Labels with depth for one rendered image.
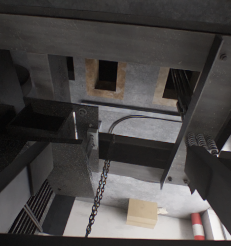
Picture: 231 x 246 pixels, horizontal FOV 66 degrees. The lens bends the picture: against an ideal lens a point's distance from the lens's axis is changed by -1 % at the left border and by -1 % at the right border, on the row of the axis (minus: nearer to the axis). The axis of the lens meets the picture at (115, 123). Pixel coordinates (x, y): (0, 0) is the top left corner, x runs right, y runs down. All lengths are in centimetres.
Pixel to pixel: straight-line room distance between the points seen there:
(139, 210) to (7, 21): 259
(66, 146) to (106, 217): 248
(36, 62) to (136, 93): 93
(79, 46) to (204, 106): 60
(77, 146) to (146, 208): 224
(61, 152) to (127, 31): 55
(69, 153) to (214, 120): 68
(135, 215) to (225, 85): 228
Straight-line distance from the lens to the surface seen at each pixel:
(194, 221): 316
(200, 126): 95
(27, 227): 99
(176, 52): 76
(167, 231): 325
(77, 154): 80
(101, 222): 314
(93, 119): 94
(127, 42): 75
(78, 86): 167
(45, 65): 89
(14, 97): 126
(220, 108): 91
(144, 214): 284
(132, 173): 124
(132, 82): 154
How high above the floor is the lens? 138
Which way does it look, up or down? 50 degrees down
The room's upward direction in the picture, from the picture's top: 166 degrees counter-clockwise
